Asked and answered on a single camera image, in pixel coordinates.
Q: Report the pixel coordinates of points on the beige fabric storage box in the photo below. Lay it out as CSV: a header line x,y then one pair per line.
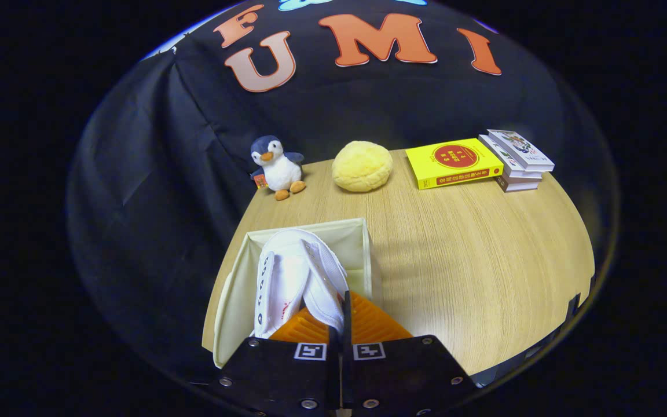
x,y
235,313

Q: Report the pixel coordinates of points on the black backdrop cloth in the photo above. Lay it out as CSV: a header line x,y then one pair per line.
x,y
194,145

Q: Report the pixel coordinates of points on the white canvas shoe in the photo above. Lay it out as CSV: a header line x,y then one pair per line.
x,y
296,272

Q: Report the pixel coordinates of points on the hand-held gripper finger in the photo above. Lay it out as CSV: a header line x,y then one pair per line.
x,y
333,376
347,376

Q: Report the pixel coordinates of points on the penguin plush toy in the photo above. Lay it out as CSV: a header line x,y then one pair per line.
x,y
280,171

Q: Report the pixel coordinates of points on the yellow book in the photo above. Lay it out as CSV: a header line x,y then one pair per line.
x,y
455,162

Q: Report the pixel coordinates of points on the black table edge block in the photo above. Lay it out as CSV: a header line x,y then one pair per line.
x,y
574,306

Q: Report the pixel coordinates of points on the yellow bread-shaped plush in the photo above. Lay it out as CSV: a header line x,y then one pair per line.
x,y
362,168

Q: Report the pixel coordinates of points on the white book with picture cover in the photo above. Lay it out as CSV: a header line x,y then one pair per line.
x,y
521,149

